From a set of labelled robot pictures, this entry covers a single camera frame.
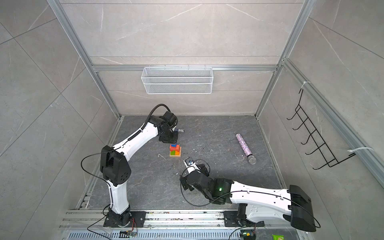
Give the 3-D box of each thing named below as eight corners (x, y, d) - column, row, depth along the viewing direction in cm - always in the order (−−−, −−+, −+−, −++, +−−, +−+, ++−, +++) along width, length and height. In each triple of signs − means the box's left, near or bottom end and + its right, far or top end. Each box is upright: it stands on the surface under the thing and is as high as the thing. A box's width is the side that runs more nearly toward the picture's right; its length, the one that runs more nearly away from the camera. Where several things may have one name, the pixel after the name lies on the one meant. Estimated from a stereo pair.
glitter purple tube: (249, 165, 95) (251, 162, 92) (234, 137, 109) (235, 133, 106) (255, 164, 95) (257, 161, 92) (239, 135, 110) (241, 132, 107)
